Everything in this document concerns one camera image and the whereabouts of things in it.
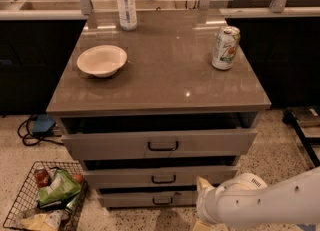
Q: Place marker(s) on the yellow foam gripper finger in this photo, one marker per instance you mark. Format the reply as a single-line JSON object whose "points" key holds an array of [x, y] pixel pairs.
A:
{"points": [[203, 184], [198, 225]]}

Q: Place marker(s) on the grey bottom drawer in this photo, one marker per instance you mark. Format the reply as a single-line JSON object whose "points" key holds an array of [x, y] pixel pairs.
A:
{"points": [[149, 199]]}

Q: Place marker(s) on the grey drawer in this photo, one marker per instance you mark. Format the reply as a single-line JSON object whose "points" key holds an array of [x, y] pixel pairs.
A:
{"points": [[152, 177], [166, 144], [149, 199]]}

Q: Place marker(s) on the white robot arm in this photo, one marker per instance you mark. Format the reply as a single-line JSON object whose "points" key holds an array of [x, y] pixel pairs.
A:
{"points": [[246, 201]]}

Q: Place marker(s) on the grey three-drawer cabinet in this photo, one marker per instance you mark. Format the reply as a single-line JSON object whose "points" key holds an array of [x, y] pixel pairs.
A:
{"points": [[167, 84]]}

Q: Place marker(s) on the grey middle drawer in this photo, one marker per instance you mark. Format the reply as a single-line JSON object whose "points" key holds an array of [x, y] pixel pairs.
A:
{"points": [[152, 177]]}

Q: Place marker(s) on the grey top drawer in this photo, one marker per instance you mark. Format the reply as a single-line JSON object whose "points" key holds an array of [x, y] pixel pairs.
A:
{"points": [[166, 144]]}

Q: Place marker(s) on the red apple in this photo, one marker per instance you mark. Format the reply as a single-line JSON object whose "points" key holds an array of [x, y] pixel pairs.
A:
{"points": [[79, 178]]}

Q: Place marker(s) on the green chip bag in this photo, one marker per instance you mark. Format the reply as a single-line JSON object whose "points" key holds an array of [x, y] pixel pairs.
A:
{"points": [[61, 188]]}

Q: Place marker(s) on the white green soda can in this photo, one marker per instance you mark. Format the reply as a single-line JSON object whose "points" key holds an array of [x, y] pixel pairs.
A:
{"points": [[226, 46]]}

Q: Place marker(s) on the yellow snack packet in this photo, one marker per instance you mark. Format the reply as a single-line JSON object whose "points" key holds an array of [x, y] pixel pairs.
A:
{"points": [[43, 222]]}

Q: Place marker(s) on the white paper bowl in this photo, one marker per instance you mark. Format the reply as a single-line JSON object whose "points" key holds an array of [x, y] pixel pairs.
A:
{"points": [[102, 61]]}

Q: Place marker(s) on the red soda can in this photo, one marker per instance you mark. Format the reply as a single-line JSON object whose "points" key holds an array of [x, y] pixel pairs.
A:
{"points": [[41, 176]]}

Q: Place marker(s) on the blue foot pedal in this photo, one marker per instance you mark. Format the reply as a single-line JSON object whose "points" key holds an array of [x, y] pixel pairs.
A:
{"points": [[43, 125]]}

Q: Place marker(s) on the clear plastic water bottle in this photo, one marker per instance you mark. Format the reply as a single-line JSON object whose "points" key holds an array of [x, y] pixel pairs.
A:
{"points": [[127, 14]]}

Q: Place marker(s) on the black rolling cart frame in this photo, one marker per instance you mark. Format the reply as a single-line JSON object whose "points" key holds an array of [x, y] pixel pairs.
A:
{"points": [[305, 120]]}

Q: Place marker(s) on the black wire basket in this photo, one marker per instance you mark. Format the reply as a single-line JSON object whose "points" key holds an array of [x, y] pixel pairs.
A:
{"points": [[26, 203]]}

